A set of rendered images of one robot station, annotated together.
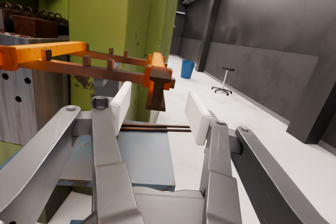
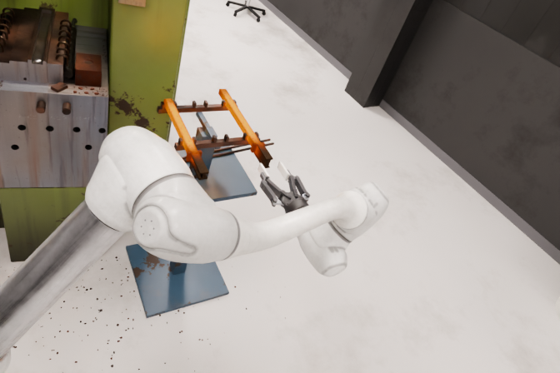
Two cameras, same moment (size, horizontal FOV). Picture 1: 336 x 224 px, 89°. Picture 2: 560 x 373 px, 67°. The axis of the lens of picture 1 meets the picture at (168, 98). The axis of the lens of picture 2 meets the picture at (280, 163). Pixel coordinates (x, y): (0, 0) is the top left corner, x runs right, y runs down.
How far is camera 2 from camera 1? 1.26 m
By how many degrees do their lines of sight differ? 34
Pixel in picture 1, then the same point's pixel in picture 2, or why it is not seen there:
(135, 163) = (228, 184)
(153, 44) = not seen: hidden behind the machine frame
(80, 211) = (127, 238)
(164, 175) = (248, 187)
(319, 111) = (383, 63)
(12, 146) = (72, 190)
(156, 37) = not seen: hidden behind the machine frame
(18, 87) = (90, 137)
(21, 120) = (88, 165)
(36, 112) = not seen: hidden behind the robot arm
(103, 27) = (154, 55)
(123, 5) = (178, 34)
